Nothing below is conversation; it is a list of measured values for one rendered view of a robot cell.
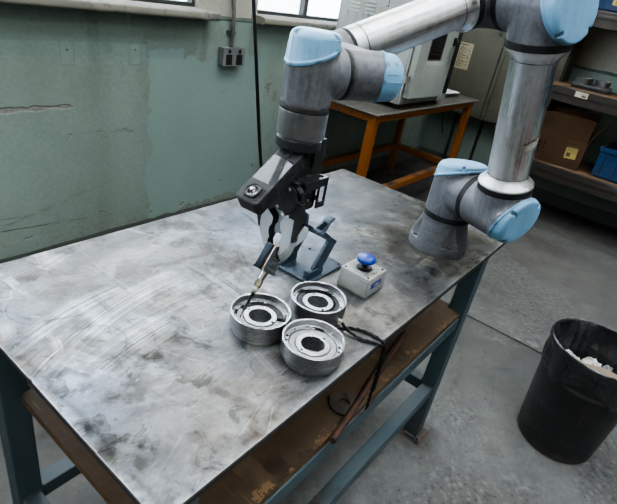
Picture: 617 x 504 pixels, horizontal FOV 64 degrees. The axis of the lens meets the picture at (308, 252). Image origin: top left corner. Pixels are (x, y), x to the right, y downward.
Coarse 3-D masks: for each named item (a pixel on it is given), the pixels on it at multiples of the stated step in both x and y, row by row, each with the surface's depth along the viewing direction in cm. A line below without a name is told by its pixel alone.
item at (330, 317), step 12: (300, 288) 94; (312, 288) 95; (324, 288) 96; (336, 288) 94; (312, 300) 93; (324, 300) 93; (300, 312) 88; (312, 312) 86; (324, 312) 87; (336, 312) 87
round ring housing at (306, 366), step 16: (304, 320) 84; (320, 320) 84; (288, 336) 81; (304, 336) 82; (320, 336) 82; (336, 336) 83; (288, 352) 77; (304, 352) 78; (320, 352) 79; (336, 352) 79; (304, 368) 76; (320, 368) 76
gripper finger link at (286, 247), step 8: (280, 224) 80; (288, 224) 79; (288, 232) 79; (304, 232) 84; (280, 240) 81; (288, 240) 80; (280, 248) 82; (288, 248) 81; (280, 256) 82; (288, 256) 83
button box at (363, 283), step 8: (344, 264) 102; (352, 264) 103; (360, 264) 102; (344, 272) 101; (352, 272) 100; (360, 272) 100; (368, 272) 101; (376, 272) 101; (384, 272) 102; (344, 280) 102; (352, 280) 101; (360, 280) 99; (368, 280) 98; (376, 280) 101; (352, 288) 101; (360, 288) 100; (368, 288) 99; (376, 288) 103; (360, 296) 100; (368, 296) 101
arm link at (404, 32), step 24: (432, 0) 89; (456, 0) 90; (480, 0) 90; (360, 24) 85; (384, 24) 85; (408, 24) 86; (432, 24) 89; (456, 24) 92; (480, 24) 94; (384, 48) 86; (408, 48) 90
